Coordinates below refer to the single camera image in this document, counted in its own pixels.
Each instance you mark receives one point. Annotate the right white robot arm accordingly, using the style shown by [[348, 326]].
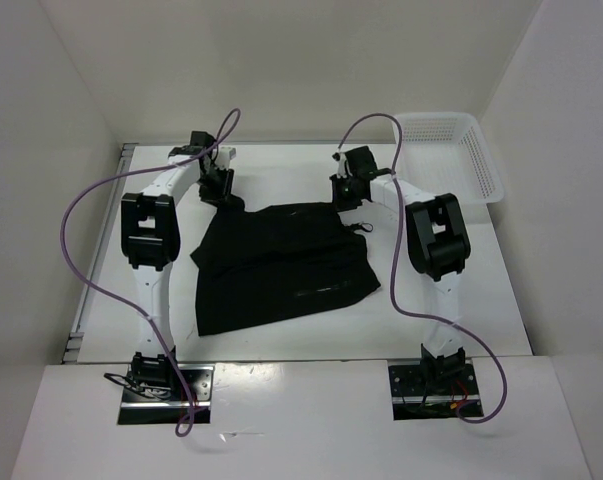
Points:
[[437, 245]]

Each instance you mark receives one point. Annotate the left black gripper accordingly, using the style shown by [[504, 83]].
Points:
[[224, 190]]

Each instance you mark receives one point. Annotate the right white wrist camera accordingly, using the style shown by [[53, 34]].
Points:
[[342, 164]]

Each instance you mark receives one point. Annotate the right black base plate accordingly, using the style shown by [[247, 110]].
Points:
[[413, 399]]

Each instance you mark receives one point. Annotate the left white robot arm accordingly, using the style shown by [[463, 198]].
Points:
[[151, 242]]

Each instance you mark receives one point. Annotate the black shorts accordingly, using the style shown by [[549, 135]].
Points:
[[278, 263]]

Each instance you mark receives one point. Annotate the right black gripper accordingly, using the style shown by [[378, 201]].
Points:
[[338, 201]]

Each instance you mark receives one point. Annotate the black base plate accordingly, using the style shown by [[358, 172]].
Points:
[[413, 399], [143, 404]]

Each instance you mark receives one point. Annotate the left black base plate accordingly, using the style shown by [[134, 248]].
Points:
[[143, 404]]

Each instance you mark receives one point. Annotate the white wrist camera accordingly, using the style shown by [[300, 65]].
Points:
[[342, 164], [223, 157]]

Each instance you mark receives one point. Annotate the white perforated plastic basket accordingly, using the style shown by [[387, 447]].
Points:
[[446, 152]]

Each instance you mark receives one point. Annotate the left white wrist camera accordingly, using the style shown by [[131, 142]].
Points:
[[223, 157]]

